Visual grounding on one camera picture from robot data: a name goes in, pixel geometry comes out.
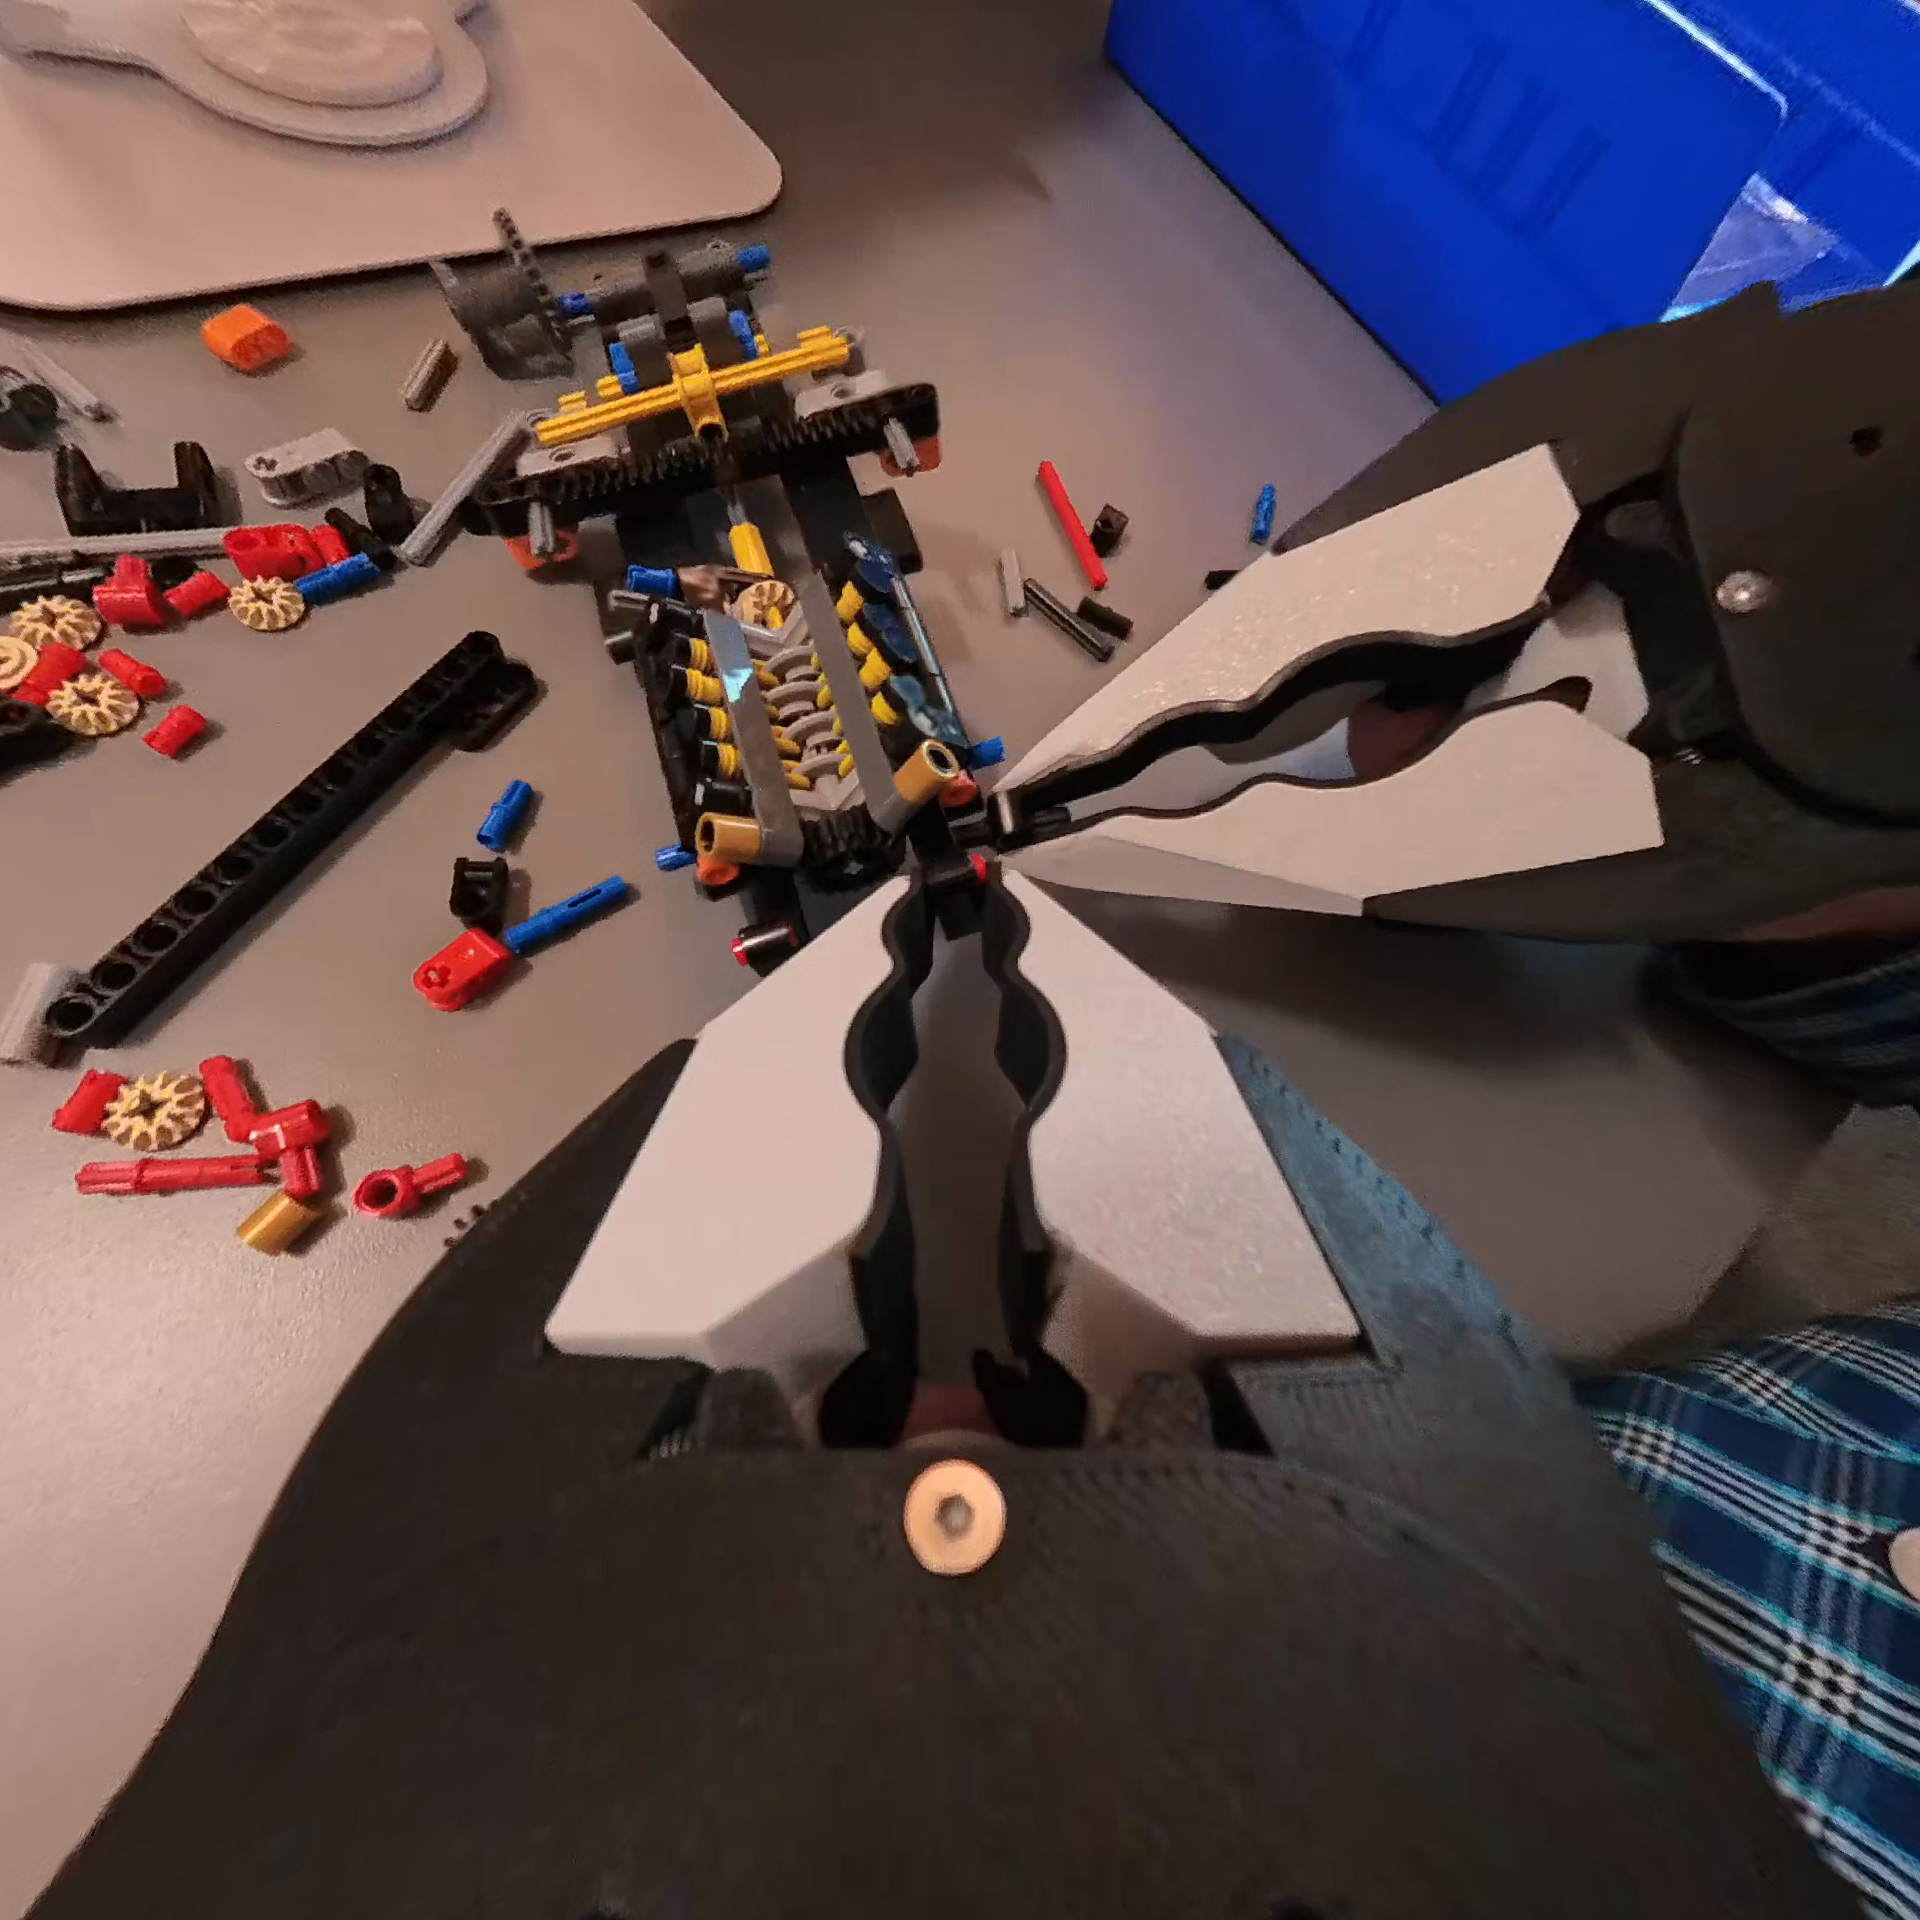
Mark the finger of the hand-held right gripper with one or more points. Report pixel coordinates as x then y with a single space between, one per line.
1472 819
1384 575

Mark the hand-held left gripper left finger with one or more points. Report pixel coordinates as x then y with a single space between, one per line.
722 1182

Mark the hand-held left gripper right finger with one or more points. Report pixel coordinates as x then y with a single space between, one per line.
1181 1182

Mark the lego car chassis assembly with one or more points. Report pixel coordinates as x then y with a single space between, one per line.
782 711

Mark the person's right forearm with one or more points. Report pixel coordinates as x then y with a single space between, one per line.
1831 1021

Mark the blue lego axle pin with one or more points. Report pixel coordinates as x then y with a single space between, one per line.
571 913

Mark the short red lego axle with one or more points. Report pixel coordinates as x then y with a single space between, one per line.
1078 530

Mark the black lego axle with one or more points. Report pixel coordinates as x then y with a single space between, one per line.
1069 620

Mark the red lego pin connector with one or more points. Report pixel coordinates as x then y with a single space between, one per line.
289 1146
458 973

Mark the short grey lego pin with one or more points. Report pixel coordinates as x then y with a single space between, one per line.
1014 584

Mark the tan yellow lego cylinder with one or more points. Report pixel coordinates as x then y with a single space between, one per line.
285 1218

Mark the red lego pin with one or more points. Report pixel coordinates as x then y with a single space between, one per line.
228 1095

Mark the long red lego axle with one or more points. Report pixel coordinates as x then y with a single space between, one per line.
170 1175

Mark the long black lego beam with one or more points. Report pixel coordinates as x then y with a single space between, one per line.
285 836

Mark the tan lego bevel gear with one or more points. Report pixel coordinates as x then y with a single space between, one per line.
157 1113

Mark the small red lego bush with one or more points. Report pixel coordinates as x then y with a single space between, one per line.
176 729
88 1101

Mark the light grey lego connector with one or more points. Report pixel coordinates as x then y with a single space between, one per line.
30 1021

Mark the black lego pin connector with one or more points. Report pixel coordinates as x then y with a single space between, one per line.
386 499

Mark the pile of small lego pieces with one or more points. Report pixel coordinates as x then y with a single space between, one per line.
119 641

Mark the light grey lego liftarm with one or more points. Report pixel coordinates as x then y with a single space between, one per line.
307 467

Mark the small grey lego axle connector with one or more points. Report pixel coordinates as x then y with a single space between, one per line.
426 378

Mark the long grey lego rack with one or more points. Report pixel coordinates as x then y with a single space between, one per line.
104 553

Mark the dark grey lego differential gear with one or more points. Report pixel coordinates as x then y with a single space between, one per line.
489 308

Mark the orange lego piece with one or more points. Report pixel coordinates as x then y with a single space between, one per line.
251 343

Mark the dark grey double lego connector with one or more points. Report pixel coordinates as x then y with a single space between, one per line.
23 416

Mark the thin grey lego axle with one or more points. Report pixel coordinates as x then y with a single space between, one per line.
58 378

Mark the blue plastic bin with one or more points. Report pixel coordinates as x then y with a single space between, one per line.
1445 169

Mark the person's plaid shirt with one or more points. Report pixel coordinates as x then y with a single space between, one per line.
1769 1596

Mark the grey desk mat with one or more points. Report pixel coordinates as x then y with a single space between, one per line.
600 169

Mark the pale flat object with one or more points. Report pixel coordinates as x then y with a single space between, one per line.
300 59

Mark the black lego bracket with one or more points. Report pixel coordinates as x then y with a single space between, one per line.
136 499

